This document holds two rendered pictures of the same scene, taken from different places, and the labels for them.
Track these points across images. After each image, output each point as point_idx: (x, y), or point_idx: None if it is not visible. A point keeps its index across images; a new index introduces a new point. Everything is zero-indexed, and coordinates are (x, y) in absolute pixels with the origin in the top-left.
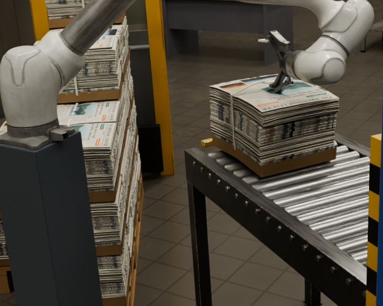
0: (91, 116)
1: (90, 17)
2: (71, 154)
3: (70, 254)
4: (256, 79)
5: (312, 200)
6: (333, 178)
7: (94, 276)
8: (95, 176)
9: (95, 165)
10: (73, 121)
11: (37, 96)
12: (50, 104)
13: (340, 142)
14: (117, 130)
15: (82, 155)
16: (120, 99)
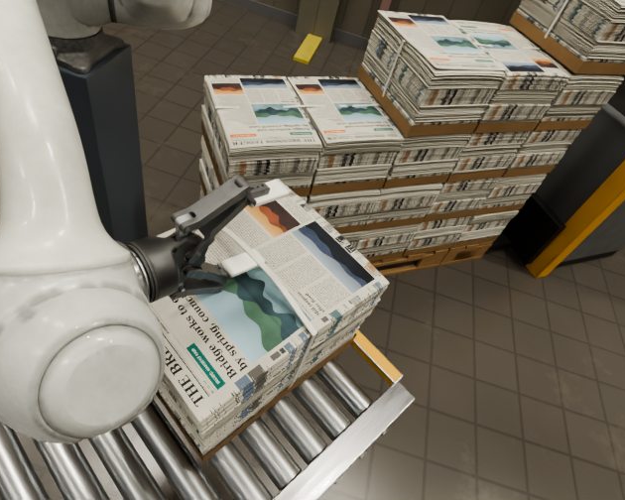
0: (334, 121)
1: None
2: (66, 93)
3: None
4: (326, 246)
5: None
6: (112, 468)
7: (105, 227)
8: (222, 165)
9: (224, 154)
10: (315, 109)
11: None
12: (40, 10)
13: (311, 464)
14: (345, 158)
15: (87, 108)
16: (414, 139)
